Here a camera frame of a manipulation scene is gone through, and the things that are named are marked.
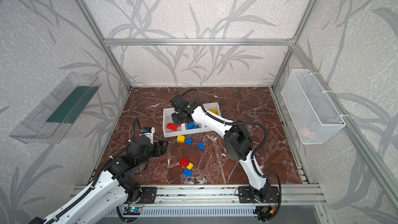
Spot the small yellow lego brick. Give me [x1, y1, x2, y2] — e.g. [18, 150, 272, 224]
[187, 163, 194, 170]

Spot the clear plastic wall tray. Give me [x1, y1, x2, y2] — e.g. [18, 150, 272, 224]
[9, 72, 102, 144]

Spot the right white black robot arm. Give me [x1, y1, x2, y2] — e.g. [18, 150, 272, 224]
[170, 94, 282, 204]

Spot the middle white sorting bin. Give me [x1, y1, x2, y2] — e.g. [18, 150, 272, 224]
[181, 118, 203, 135]

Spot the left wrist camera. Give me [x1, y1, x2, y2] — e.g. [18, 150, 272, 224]
[141, 127, 155, 144]

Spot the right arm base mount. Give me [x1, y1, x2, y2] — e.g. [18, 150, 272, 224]
[236, 186, 281, 204]

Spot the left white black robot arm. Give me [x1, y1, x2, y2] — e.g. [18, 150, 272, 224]
[30, 135, 169, 224]

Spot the yellow lego brick top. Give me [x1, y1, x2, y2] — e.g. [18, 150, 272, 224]
[176, 135, 186, 143]

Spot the green circuit board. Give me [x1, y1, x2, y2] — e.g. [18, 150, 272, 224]
[122, 206, 143, 216]

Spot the white wire mesh basket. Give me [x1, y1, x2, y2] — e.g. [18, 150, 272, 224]
[281, 69, 346, 145]

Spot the red lego brick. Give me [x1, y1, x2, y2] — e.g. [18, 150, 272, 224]
[178, 157, 189, 168]

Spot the left white sorting bin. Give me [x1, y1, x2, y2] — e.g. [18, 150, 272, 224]
[162, 108, 184, 138]

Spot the long red brick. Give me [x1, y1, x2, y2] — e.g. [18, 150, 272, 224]
[166, 123, 181, 131]

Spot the aluminium front rail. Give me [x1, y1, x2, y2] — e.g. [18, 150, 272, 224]
[65, 184, 327, 207]

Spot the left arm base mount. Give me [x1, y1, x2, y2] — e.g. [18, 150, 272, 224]
[126, 187, 158, 204]

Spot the white sorting bin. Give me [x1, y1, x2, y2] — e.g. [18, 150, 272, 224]
[202, 102, 221, 132]
[181, 118, 203, 135]
[162, 108, 184, 138]

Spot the right white sorting bin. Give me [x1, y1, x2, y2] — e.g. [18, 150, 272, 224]
[202, 102, 221, 132]

